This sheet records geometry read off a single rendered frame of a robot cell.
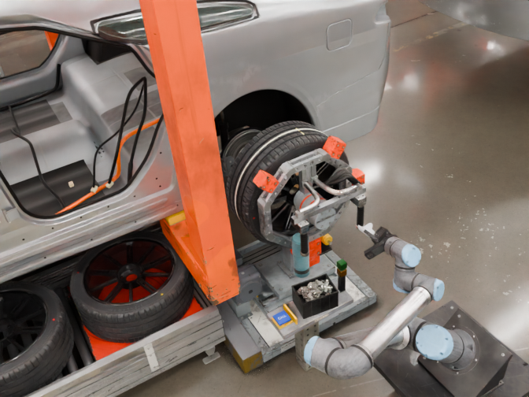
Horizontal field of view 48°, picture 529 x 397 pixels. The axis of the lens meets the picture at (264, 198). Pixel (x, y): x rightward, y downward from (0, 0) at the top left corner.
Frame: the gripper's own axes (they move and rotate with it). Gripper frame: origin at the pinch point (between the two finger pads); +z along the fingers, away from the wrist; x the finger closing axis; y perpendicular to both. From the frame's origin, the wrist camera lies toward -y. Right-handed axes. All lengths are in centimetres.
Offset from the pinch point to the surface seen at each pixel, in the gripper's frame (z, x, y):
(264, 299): 57, -19, -57
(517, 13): 108, -45, 221
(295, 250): 20.9, 11.0, -27.6
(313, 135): 27, 46, 20
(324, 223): 12.9, 14.2, -8.5
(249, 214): 31, 39, -31
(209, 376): 45, -19, -109
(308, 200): 19.8, 26.3, -5.7
